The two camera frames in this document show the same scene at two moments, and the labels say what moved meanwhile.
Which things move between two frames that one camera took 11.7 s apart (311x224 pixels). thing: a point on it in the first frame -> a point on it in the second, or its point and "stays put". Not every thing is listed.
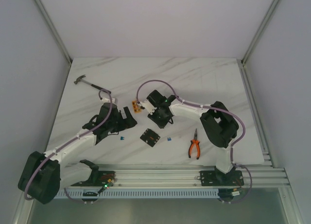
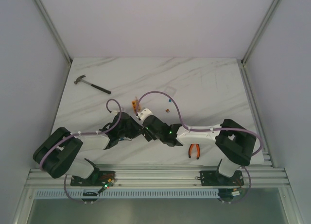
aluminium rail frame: x=254 y=176 stays put
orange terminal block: x=136 y=107 stays put
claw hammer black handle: x=80 y=79 stays put
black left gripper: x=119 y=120 -> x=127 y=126
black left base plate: x=99 y=178 stays put
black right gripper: x=161 y=124 -> x=151 y=134
